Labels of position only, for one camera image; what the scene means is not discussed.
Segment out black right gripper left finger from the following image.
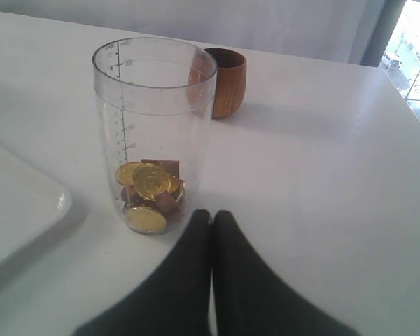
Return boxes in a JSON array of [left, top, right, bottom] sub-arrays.
[[74, 209, 211, 335]]

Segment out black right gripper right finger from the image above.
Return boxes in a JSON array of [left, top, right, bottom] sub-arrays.
[[212, 211, 357, 335]]

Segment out chocolate pieces and gold coins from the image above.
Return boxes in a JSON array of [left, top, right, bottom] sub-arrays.
[[115, 159, 186, 235]]

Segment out brown wooden cup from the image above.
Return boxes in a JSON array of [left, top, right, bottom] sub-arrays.
[[187, 48, 247, 119]]

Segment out clear shaker cup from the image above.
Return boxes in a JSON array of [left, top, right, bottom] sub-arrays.
[[92, 37, 216, 227]]

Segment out white plastic tray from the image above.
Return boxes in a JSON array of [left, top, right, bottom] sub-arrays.
[[0, 147, 72, 266]]

